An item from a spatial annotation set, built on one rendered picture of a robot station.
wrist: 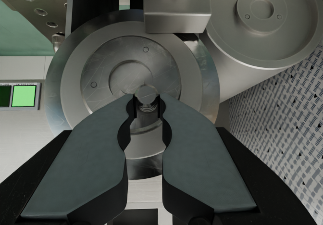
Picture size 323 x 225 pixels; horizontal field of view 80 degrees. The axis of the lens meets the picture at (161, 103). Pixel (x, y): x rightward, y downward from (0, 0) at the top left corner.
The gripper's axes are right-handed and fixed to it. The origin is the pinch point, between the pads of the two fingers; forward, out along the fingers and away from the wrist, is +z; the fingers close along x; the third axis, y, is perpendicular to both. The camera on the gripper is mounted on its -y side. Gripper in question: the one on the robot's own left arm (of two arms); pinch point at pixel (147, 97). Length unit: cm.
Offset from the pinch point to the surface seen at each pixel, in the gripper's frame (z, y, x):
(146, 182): 19.8, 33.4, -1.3
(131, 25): 6.8, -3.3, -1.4
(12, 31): 243, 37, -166
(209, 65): 5.3, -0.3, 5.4
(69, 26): 8.4, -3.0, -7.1
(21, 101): 32.0, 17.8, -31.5
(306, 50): 5.9, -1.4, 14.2
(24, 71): 269, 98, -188
